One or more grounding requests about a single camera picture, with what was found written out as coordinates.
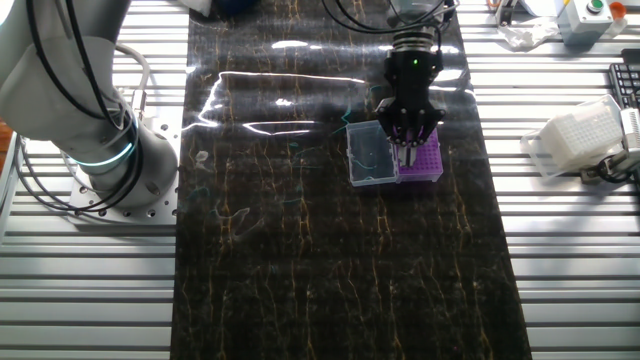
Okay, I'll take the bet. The black keyboard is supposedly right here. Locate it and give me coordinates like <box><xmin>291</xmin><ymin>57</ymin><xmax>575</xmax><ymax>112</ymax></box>
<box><xmin>608</xmin><ymin>48</ymin><xmax>640</xmax><ymax>109</ymax></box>

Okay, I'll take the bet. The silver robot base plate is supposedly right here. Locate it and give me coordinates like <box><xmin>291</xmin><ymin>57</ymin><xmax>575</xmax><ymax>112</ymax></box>
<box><xmin>67</xmin><ymin>107</ymin><xmax>182</xmax><ymax>221</ymax></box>

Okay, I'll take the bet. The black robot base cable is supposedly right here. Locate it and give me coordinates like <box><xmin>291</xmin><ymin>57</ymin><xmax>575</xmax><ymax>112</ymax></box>
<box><xmin>14</xmin><ymin>0</ymin><xmax>145</xmax><ymax>215</ymax></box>

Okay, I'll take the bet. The grey green button box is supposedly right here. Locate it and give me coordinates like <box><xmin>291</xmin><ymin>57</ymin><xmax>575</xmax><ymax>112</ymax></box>
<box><xmin>556</xmin><ymin>0</ymin><xmax>615</xmax><ymax>50</ymax></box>

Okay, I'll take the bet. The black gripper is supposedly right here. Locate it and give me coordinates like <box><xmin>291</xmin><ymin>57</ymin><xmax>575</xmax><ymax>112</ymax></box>
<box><xmin>374</xmin><ymin>49</ymin><xmax>446</xmax><ymax>166</ymax></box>

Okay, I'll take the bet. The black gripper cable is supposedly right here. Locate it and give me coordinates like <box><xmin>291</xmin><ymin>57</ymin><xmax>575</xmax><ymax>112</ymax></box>
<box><xmin>319</xmin><ymin>0</ymin><xmax>459</xmax><ymax>36</ymax></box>

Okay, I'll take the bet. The orange capped white object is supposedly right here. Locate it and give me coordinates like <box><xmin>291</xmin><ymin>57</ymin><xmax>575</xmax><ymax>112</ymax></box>
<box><xmin>607</xmin><ymin>1</ymin><xmax>629</xmax><ymax>39</ymax></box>

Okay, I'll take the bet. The white crumpled paper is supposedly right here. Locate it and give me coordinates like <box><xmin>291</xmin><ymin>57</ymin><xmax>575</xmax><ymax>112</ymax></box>
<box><xmin>497</xmin><ymin>18</ymin><xmax>561</xmax><ymax>52</ymax></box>

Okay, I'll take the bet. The purple pipette tip holder box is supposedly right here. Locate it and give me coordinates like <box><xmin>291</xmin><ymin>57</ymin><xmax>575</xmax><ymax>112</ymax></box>
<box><xmin>345</xmin><ymin>116</ymin><xmax>445</xmax><ymax>189</ymax></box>

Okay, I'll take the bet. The dark marble pattern mat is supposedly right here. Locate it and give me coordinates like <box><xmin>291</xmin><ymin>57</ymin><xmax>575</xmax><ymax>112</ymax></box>
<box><xmin>169</xmin><ymin>0</ymin><xmax>534</xmax><ymax>360</ymax></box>

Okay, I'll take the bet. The black cable loop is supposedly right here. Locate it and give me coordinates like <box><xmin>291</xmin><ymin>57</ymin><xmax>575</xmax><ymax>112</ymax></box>
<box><xmin>595</xmin><ymin>158</ymin><xmax>625</xmax><ymax>185</ymax></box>

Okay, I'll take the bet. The grey hose cable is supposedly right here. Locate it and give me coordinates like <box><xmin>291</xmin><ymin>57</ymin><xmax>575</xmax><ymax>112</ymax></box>
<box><xmin>115</xmin><ymin>43</ymin><xmax>151</xmax><ymax>121</ymax></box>

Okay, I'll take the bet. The white pipette tip box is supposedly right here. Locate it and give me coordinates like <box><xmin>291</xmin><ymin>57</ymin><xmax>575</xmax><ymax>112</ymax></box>
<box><xmin>519</xmin><ymin>93</ymin><xmax>626</xmax><ymax>179</ymax></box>

